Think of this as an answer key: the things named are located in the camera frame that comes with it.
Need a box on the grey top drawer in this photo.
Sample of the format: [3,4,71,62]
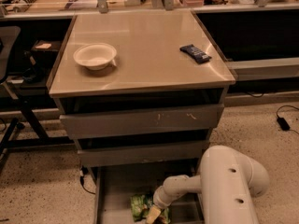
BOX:
[60,105,224,139]

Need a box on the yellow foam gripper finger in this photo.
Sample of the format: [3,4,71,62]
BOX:
[146,205,162,224]

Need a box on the white paper bowl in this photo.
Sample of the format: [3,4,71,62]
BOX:
[73,43,117,71]

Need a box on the dark blue snack bar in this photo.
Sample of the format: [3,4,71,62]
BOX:
[179,44,211,64]

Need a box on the grey middle drawer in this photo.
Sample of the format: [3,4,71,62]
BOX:
[78,140,209,167]

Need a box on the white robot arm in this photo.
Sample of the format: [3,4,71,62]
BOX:
[146,146,270,224]

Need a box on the grey open bottom drawer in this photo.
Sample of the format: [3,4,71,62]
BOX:
[93,160,205,224]

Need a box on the black power adapter with cable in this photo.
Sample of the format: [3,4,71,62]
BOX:
[276,105,298,133]

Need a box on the green rice chip bag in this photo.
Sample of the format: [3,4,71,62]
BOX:
[130,193,171,224]

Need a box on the grey drawer cabinet with counter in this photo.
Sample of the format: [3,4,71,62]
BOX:
[46,8,237,224]

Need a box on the black box with label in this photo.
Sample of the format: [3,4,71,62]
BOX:
[32,40,62,52]

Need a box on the black cable with white plug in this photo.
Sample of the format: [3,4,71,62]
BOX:
[78,166,96,196]

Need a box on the black coiled tool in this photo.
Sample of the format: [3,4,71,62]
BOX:
[12,0,37,13]

